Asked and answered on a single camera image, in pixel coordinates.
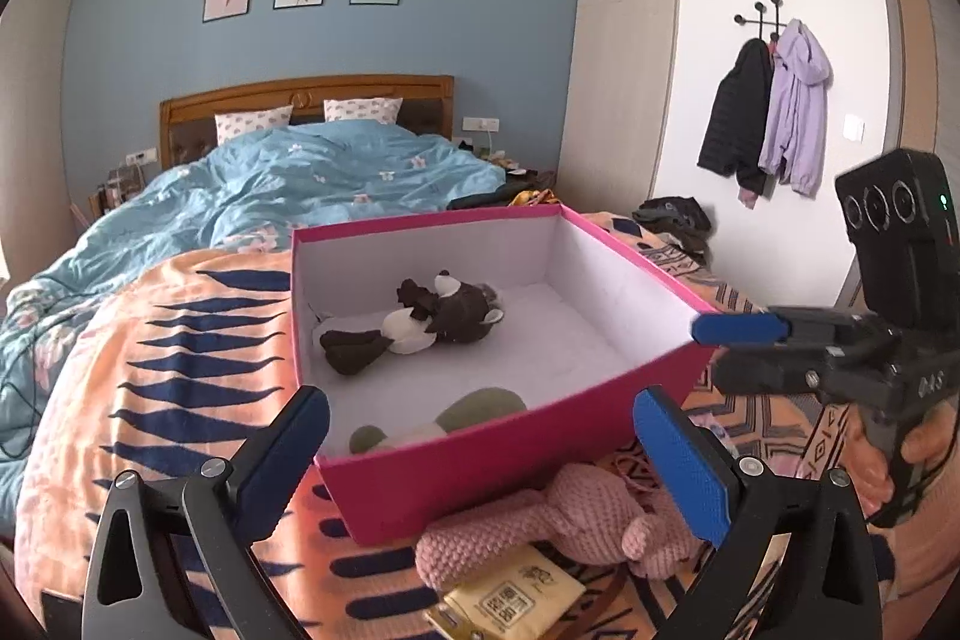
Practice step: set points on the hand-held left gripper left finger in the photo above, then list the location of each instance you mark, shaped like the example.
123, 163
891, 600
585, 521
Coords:
279, 460

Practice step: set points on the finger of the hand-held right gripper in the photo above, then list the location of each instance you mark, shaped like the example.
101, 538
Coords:
739, 329
765, 371

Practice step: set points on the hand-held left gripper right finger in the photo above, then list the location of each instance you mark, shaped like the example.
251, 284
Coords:
686, 475

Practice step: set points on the pink knitted plush toy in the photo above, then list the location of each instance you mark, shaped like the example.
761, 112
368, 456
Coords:
570, 497

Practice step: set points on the pink cardboard box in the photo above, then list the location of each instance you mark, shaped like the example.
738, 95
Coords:
480, 460

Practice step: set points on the person's right hand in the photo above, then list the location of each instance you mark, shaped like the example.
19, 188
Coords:
861, 467

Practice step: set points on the dark clothes pile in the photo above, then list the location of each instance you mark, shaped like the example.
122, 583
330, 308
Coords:
675, 220

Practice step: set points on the orange patterned blanket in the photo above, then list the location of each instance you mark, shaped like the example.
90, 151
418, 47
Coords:
187, 340

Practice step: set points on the purple jacket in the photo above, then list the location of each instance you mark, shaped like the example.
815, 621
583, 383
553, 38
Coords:
795, 108

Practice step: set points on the wooden door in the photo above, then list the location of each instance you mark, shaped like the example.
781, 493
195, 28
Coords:
911, 48

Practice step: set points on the black jacket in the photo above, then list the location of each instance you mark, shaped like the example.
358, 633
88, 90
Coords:
731, 123

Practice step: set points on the yellow packet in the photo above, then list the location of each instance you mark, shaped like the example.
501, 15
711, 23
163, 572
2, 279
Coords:
517, 595

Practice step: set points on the green and white plush toy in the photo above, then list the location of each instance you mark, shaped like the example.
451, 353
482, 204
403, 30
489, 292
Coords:
480, 404

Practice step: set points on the dark brown plush toy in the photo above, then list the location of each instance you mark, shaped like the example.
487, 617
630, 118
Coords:
457, 310

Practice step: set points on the blue floral duvet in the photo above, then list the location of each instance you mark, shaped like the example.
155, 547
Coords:
300, 175

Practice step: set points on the wooden nightstand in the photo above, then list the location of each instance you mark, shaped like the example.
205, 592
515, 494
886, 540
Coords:
491, 154

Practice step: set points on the cluttered bedside table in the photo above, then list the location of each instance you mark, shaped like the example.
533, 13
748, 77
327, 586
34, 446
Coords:
116, 190

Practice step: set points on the white patterned pillow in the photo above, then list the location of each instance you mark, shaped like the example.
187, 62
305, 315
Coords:
360, 110
251, 123

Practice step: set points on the wooden bed headboard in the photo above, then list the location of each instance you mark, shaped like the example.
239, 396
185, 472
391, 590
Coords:
300, 89

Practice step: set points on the white light switch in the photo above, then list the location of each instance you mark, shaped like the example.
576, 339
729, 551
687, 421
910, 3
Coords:
853, 127

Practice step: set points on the black wall coat rack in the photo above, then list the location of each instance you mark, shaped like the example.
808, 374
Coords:
759, 14

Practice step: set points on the white wall socket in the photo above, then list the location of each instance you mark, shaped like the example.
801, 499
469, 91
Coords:
141, 157
480, 124

